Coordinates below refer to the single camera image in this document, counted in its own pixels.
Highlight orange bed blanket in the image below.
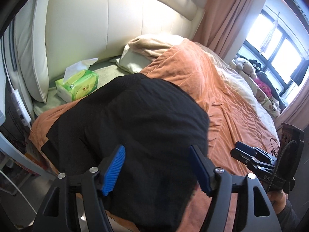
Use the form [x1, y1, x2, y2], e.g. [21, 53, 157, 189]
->
[29, 39, 280, 231]

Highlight cream pillow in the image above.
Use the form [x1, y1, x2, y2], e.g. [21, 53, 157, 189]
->
[115, 43, 162, 74]

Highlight green tissue box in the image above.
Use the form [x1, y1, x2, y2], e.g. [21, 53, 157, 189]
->
[55, 58, 98, 103]

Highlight pink left curtain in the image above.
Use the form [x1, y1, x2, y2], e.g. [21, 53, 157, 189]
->
[193, 0, 254, 59]

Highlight dark hanging garment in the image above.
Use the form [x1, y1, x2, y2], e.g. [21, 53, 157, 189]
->
[290, 59, 309, 86]

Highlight cream bed sheet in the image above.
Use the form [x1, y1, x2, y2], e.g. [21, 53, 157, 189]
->
[128, 34, 281, 141]

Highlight cream padded headboard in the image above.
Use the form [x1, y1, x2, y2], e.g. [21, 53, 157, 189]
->
[9, 0, 204, 102]

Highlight person's right hand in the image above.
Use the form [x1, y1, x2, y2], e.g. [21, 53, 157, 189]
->
[267, 190, 286, 215]

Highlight black framed window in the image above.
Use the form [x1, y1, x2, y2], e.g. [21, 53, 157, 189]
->
[237, 10, 308, 104]

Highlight black shorts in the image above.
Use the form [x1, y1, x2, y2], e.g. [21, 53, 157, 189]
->
[42, 73, 209, 231]

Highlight white plush toy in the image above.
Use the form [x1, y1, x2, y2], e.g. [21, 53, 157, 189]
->
[229, 57, 257, 80]

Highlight pink cloth on sill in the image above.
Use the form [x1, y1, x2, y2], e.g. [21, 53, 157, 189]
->
[254, 77, 272, 97]

